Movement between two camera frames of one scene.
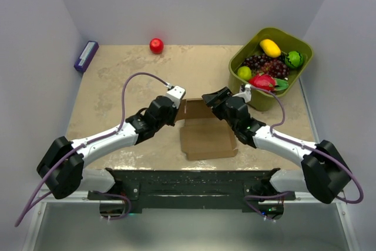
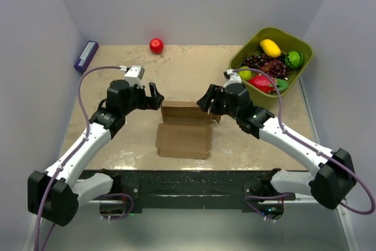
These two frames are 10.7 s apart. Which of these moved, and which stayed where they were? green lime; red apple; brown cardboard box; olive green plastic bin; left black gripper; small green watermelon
Moved: left black gripper; brown cardboard box
Stayed: small green watermelon; red apple; olive green plastic bin; green lime
